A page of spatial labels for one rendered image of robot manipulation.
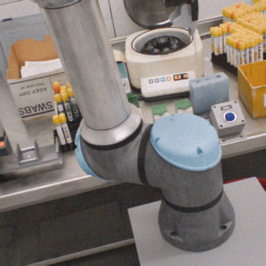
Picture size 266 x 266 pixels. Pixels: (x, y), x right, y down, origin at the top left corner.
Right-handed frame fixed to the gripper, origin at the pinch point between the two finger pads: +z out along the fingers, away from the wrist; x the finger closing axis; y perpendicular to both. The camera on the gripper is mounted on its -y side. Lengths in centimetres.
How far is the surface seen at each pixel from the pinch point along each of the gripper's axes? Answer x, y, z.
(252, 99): 9.0, -11.5, 19.0
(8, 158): 5, 54, 21
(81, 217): -35, 45, 86
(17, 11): -53, 46, 2
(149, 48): -26.0, 7.4, 14.4
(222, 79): 1.9, -6.4, 15.3
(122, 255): -33, 32, 113
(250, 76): -2.8, -16.3, 19.5
